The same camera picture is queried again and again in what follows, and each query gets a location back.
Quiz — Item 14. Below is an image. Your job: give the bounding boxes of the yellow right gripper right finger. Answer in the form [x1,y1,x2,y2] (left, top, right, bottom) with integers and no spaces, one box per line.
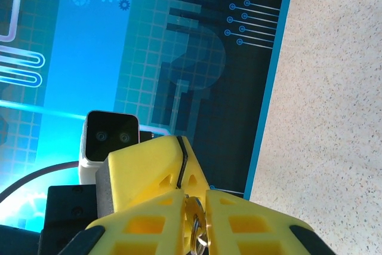
[205,189,335,255]

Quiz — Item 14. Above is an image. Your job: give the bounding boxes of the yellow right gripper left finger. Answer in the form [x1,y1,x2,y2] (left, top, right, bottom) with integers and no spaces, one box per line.
[86,191,192,255]

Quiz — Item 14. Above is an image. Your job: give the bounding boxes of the metal key ring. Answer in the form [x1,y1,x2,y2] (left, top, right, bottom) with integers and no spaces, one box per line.
[184,196,213,246]

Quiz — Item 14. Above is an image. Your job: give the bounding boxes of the silver key ring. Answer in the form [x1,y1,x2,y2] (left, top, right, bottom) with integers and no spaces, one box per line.
[189,213,210,255]

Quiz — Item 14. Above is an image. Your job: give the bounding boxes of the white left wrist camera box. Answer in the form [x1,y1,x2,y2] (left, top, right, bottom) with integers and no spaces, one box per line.
[79,110,141,185]

